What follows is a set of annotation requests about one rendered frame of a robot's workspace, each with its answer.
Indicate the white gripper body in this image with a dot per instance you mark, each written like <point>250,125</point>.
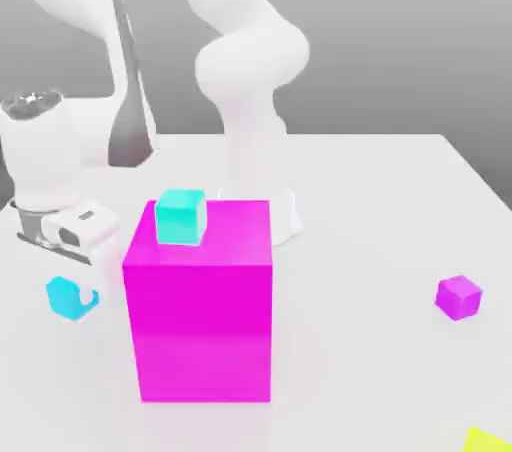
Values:
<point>104,274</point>

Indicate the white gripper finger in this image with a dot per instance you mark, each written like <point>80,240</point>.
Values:
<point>88,296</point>

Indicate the small cyan cube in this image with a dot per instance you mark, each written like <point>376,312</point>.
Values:
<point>64,298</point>

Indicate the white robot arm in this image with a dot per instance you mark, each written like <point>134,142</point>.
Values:
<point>248,60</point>

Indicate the small teal cube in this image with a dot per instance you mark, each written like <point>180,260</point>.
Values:
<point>180,218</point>

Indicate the small purple cube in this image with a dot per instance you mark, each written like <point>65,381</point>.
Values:
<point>458,298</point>

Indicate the large magenta box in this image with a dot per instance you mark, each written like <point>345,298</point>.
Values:
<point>200,324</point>

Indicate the large yellow box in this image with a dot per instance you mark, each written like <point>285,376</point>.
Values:
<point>490,443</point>

